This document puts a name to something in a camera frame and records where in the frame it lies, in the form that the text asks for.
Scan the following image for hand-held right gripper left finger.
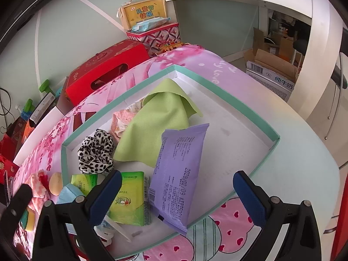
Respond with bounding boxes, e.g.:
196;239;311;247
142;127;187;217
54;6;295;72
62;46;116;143
32;170;123;261

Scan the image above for red white patterned box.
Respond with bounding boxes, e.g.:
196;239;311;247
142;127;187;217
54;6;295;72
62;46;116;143
126;22;182;57

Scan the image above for blue face mask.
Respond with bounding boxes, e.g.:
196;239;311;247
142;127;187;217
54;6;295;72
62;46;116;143
56;183;143;248

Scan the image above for orange packet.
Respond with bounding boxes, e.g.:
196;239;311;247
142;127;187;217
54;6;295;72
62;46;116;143
22;120;36;144

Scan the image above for pink printed blanket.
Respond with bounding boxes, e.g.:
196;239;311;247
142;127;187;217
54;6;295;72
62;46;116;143
12;45;340;261

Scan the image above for large green tissue pack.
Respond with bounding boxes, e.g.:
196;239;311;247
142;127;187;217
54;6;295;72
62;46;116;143
108;171;151;227

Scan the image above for light green cloth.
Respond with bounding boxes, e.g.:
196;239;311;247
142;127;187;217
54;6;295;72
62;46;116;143
113;78;203;161

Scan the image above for teal shallow box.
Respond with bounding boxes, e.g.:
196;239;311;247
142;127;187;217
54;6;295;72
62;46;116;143
61;65;280;260

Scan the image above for small green tissue pack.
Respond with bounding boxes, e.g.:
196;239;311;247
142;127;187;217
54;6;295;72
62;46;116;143
71;174;98;196

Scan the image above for white foam board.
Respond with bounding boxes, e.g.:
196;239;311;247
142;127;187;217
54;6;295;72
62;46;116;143
12;106;66;166

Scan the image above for open brown cardboard box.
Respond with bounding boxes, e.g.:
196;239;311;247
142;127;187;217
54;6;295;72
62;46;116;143
253;27;295;60

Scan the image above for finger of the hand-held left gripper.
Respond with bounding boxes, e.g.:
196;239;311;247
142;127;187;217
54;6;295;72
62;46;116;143
0;183;33;248

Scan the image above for leopard print scrunchie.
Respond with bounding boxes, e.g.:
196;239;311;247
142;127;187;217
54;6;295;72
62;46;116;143
77;129;116;174

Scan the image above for red panel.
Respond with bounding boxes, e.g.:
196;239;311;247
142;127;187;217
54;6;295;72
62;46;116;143
333;185;348;261

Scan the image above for black cables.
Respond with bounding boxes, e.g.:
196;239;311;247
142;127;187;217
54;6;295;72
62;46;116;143
0;87;13;131

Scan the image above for black flat box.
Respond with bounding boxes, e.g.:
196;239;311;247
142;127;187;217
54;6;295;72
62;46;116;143
29;92;56;125

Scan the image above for purple wipes packet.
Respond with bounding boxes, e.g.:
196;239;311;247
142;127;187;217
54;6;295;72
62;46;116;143
149;123;210;236

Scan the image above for red gold ornate box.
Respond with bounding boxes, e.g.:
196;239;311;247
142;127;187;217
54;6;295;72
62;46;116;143
155;41;188;57

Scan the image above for beige egg-shaped sponge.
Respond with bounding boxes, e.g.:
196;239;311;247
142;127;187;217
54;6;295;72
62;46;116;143
49;172;63;196

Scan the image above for green yellow sponge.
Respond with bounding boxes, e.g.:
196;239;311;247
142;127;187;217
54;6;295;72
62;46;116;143
19;207;36;232

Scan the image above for red tote bag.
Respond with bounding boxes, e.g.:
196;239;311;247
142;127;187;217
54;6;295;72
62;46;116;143
0;132;22;185

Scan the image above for yellow carry box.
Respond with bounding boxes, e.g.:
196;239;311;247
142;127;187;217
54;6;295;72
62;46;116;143
117;0;167;31

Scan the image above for pink scrunchie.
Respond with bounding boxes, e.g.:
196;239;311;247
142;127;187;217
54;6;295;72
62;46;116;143
110;103;144;144

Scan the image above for blue wipes packet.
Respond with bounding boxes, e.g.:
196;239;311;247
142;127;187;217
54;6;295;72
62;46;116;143
131;17;172;32

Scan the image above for red gift box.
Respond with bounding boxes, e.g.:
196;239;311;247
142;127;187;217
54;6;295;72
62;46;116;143
65;39;150;106

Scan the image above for blue printed carton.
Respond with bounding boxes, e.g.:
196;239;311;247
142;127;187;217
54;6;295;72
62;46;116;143
243;49;302;102

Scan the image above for white desk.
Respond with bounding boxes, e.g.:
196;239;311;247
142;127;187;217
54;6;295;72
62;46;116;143
156;0;343;121

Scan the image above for pink fluffy cloth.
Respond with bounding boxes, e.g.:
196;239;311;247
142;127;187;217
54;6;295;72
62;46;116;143
26;169;52;212

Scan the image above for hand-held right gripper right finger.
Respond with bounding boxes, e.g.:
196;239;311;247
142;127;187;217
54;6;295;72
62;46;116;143
232;171;325;261

